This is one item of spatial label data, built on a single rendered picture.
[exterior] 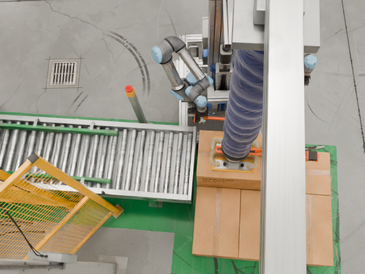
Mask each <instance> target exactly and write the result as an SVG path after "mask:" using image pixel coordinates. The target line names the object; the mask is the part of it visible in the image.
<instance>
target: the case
mask: <svg viewBox="0 0 365 274"><path fill-rule="evenodd" d="M223 135H224V132H221V131H210V130H200V131H199V144H198V160H197V175H196V176H197V186H211V187H220V188H236V189H252V190H261V163H262V158H261V156H259V164H258V166H257V167H256V168H254V173H244V172H229V171H214V170H212V165H211V164H210V161H209V156H210V153H211V151H212V150H211V148H210V141H211V140H212V139H213V138H214V136H221V137H223ZM256 141H258V143H259V148H261V147H262V134H258V137H257V138H256ZM214 158H217V159H225V157H224V155H223V154H215V156H214ZM243 160H248V161H254V158H253V157H249V156H247V157H246V158H245V159H243Z"/></svg>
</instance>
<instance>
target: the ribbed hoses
mask: <svg viewBox="0 0 365 274"><path fill-rule="evenodd" d="M215 142H217V143H218V144H221V143H222V140H221V139H220V138H213V139H212V140H211V141H210V148H211V150H212V151H211V153H210V156H209V161H210V164H211V165H213V166H220V165H221V163H220V162H219V161H214V156H215V154H216V152H215ZM252 145H254V148H259V143H258V141H256V140H255V141H253V144H252ZM252 157H253V158H254V163H253V164H247V165H246V167H247V168H248V169H252V168H256V167H257V166H258V164H259V156H258V155H253V156H252Z"/></svg>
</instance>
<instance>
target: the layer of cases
mask: <svg viewBox="0 0 365 274"><path fill-rule="evenodd" d="M318 153H319V155H320V157H319V159H318V161H317V162H316V161H306V159H305V199H306V265H312V266H333V241H332V209H331V176H330V153H325V152H318ZM260 209H261V190H252V189H236V188H220V187H211V186H197V195H196V209H195V217H194V232H193V246H192V254H193V255H196V256H208V257H220V258H232V259H244V260H256V261H259V255H260Z"/></svg>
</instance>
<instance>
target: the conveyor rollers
mask: <svg viewBox="0 0 365 274"><path fill-rule="evenodd" d="M10 131H11V129H5V132H4V137H3V141H2V145H1V150H0V170H2V165H3V161H4V156H5V152H6V149H7V144H8V140H9V135H10ZM19 132H20V130H18V129H14V133H13V136H12V141H11V145H10V150H9V154H8V158H7V163H6V166H5V171H10V170H11V166H12V161H13V158H14V153H15V148H16V144H17V139H18V135H19ZM155 133H156V132H155V131H151V132H150V140H149V149H148V158H147V167H146V176H145V181H144V191H145V192H149V186H150V177H151V171H152V162H153V152H154V142H155ZM27 135H28V130H23V132H22V137H21V142H20V146H19V149H18V154H17V159H16V163H15V168H14V172H15V171H16V170H17V169H18V168H19V167H21V162H22V158H23V153H24V148H25V145H26V140H27ZM36 135H37V131H34V130H33V131H32V133H31V136H30V141H29V146H28V151H27V156H26V160H25V162H26V161H27V158H28V157H29V156H30V155H31V154H32V153H33V149H34V145H35V139H36ZM54 135H55V132H49V137H48V142H47V148H46V152H45V158H44V159H45V160H46V161H48V162H49V160H50V156H51V151H52V146H53V140H54ZM72 135H73V133H67V139H66V145H65V150H64V156H63V159H62V165H61V171H63V172H64V173H66V168H67V162H68V157H69V153H70V147H71V141H72ZM81 135H82V134H77V135H76V139H75V144H74V150H73V156H72V162H71V168H70V174H69V176H74V175H75V169H76V165H77V159H78V153H79V147H80V141H81ZM45 136H46V132H43V131H41V133H40V137H39V143H38V146H37V151H36V154H38V155H39V156H41V154H42V149H43V144H44V140H45ZM63 136H64V133H59V134H58V139H57V142H56V148H55V153H54V159H53V164H52V165H54V166H55V167H58V162H59V157H60V151H61V145H62V140H63ZM127 136H128V130H127V129H124V130H123V134H122V141H121V149H120V153H119V161H118V169H117V176H116V184H115V189H117V190H120V188H121V180H122V172H123V164H124V157H125V149H126V144H127ZM183 136H184V134H183V133H178V144H177V156H176V162H175V174H174V185H173V194H178V191H179V179H180V167H181V155H182V148H183ZM90 137H91V134H86V135H85V141H84V147H83V153H82V157H81V163H80V169H79V177H83V176H84V173H85V166H86V160H87V154H88V150H89V144H90ZM99 137H100V135H95V137H94V141H93V148H92V154H91V160H90V167H89V174H88V177H93V174H94V170H95V164H96V157H97V151H98V144H99ZM136 137H137V130H132V134H131V142H130V150H129V158H128V166H127V174H126V179H125V187H124V190H130V183H131V175H132V170H133V162H134V154H135V145H136ZM164 139H165V132H160V136H159V145H158V155H157V161H156V170H155V180H154V190H153V192H159V185H160V175H161V165H162V155H163V145H164ZM192 139H193V134H191V133H189V134H188V135H187V147H186V160H185V172H184V185H183V192H182V194H183V195H188V186H189V178H190V165H191V152H192ZM108 140H109V136H108V135H104V137H103V144H102V151H101V155H100V162H99V169H98V176H97V178H103V172H104V165H105V158H106V152H107V147H108ZM117 140H118V137H117V136H113V138H112V145H111V152H110V159H109V166H108V174H107V178H108V179H111V180H112V174H113V170H114V162H115V155H116V148H117ZM173 140H174V133H173V132H170V133H169V137H168V148H167V158H166V169H165V179H164V185H163V193H167V194H168V191H169V180H170V174H171V162H172V152H173ZM145 142H146V131H145V130H142V131H141V138H140V147H139V156H138V161H137V169H136V177H135V186H134V191H139V190H140V182H141V173H142V164H143V155H144V147H145Z"/></svg>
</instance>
